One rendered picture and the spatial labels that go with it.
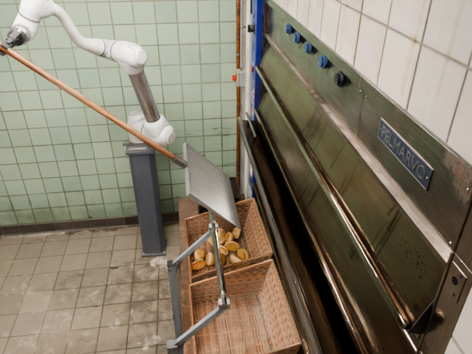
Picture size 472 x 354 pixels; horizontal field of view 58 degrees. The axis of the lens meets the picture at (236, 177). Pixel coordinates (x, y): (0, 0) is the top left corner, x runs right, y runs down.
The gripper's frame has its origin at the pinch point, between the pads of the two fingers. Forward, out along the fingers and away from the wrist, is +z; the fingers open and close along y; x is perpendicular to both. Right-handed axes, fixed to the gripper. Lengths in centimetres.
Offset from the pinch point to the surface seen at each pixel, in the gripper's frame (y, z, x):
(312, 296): -33, 109, -121
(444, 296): -72, 150, -99
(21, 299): 183, -40, -88
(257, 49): -67, -39, -102
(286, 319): 11, 69, -165
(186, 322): 58, 46, -142
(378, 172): -77, 115, -95
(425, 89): -97, 128, -77
